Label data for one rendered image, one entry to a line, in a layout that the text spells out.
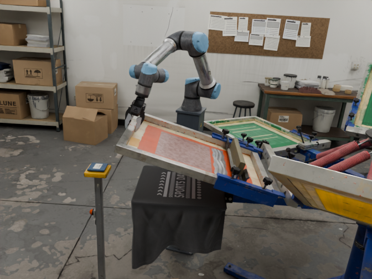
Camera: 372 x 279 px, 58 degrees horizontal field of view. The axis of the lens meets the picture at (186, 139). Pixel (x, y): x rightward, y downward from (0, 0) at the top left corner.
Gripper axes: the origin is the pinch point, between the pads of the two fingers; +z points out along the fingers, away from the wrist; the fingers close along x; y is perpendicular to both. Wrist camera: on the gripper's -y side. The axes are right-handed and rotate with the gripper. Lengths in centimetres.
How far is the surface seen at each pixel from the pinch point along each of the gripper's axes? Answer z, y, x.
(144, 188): 27.6, -7.6, -16.6
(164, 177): 25.0, 7.0, -25.7
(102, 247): 88, 10, -3
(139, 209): 31.5, -22.4, -17.3
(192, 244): 43, -22, -50
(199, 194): 20, -10, -45
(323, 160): -16, 4, -106
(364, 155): -29, -8, -117
